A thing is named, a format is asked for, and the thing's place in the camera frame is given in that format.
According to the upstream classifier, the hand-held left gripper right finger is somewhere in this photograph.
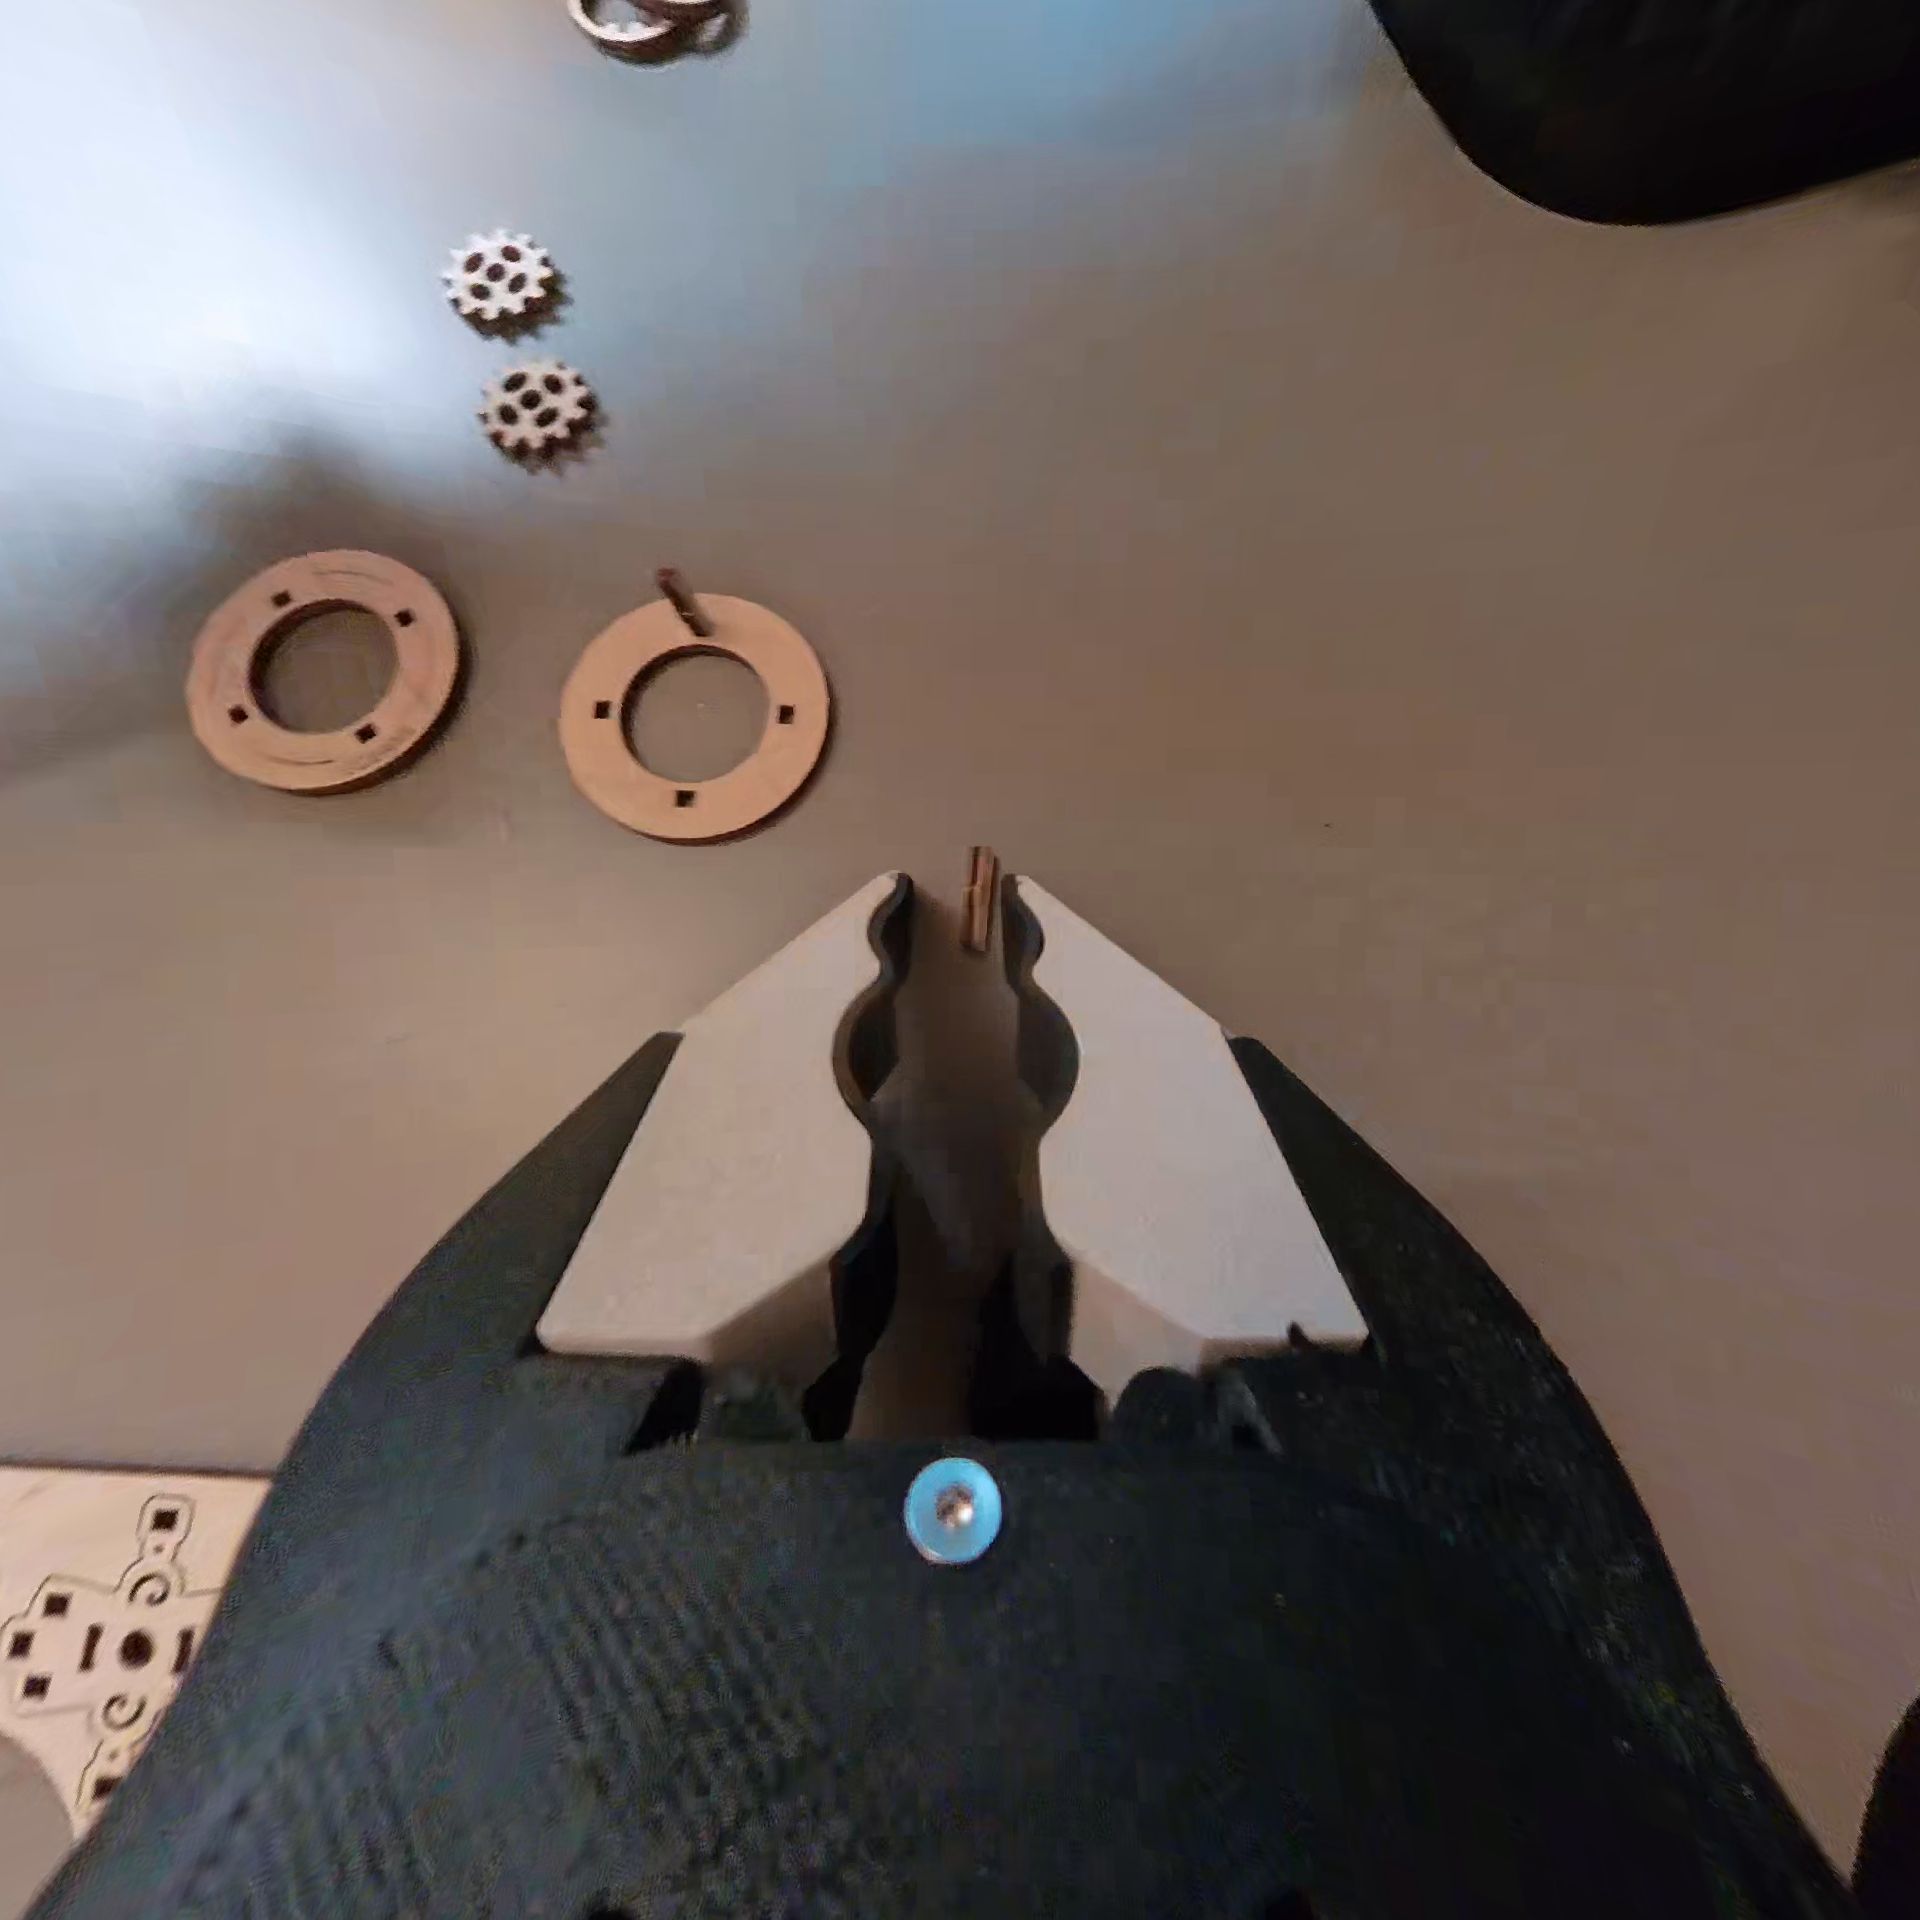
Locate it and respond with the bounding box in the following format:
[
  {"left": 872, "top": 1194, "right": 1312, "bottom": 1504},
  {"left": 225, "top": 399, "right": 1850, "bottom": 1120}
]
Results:
[{"left": 972, "top": 873, "right": 1372, "bottom": 1445}]

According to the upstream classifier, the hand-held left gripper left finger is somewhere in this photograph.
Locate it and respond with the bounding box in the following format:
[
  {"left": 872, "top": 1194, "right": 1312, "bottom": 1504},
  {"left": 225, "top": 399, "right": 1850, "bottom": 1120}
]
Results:
[{"left": 534, "top": 872, "right": 921, "bottom": 1443}]

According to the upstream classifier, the plain wooden ring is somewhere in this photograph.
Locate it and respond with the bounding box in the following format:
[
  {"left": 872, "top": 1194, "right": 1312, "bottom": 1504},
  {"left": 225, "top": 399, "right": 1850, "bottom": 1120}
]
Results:
[{"left": 557, "top": 593, "right": 832, "bottom": 845}]

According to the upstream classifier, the laser-cut wooden sheet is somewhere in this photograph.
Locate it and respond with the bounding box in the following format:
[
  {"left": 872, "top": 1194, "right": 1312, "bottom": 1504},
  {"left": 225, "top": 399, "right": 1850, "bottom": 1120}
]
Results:
[{"left": 0, "top": 1464, "right": 278, "bottom": 1847}]

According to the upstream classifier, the small wooden gear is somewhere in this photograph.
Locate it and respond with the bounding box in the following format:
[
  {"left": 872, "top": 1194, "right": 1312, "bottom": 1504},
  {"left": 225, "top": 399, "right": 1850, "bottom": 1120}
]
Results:
[
  {"left": 478, "top": 357, "right": 601, "bottom": 471},
  {"left": 441, "top": 229, "right": 562, "bottom": 330}
]

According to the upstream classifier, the black mesh chair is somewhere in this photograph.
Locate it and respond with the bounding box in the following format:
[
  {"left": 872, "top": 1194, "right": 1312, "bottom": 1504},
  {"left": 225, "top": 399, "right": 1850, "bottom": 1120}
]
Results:
[{"left": 1366, "top": 0, "right": 1920, "bottom": 231}]

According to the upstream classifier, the engraved wooden ring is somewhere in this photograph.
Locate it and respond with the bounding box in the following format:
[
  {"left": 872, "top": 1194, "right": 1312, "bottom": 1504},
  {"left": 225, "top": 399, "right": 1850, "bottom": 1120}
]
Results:
[{"left": 184, "top": 547, "right": 465, "bottom": 797}]

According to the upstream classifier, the wooden toothed ring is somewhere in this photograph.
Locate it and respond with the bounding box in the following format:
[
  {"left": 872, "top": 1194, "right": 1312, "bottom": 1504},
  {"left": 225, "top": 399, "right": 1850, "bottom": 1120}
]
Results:
[{"left": 568, "top": 0, "right": 745, "bottom": 64}]

